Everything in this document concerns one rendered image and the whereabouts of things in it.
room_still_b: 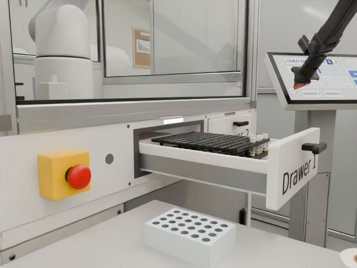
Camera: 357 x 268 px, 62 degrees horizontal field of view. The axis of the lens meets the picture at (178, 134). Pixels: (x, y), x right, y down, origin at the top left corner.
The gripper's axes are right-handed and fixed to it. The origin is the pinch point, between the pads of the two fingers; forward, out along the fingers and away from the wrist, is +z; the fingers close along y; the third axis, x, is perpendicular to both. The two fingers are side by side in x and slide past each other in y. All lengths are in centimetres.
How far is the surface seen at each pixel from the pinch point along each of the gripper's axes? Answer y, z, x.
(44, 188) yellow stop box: 86, -41, 56
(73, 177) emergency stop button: 81, -44, 56
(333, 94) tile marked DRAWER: -19.7, 2.5, 1.8
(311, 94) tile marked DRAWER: -8.2, 2.4, 1.9
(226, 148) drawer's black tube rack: 53, -38, 48
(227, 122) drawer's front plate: 39.7, -11.9, 24.7
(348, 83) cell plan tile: -30.4, 2.7, -4.5
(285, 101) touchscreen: 4.7, 3.1, 5.0
